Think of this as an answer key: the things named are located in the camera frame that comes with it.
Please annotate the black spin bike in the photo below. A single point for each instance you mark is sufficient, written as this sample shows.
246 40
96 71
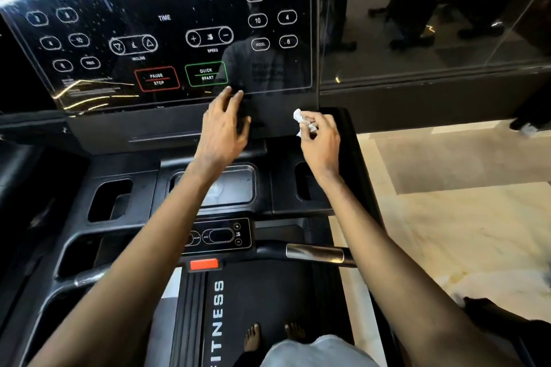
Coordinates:
508 328

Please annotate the person's left forearm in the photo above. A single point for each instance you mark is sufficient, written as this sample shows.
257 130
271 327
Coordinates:
120 285

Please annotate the black treadmill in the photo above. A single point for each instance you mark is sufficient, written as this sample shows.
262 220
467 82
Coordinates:
172 78

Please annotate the small white wipe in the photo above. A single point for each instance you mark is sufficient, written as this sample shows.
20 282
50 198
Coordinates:
303 121

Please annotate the person's right forearm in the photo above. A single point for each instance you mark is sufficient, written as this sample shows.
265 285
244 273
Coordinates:
405 285

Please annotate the person's left hand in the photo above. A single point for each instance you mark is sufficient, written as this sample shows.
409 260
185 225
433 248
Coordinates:
222 134

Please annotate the person's bare foot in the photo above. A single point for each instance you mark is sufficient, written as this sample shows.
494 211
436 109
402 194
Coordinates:
251 338
295 331

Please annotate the person's right hand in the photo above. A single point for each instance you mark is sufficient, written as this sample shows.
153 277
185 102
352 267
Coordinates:
323 147

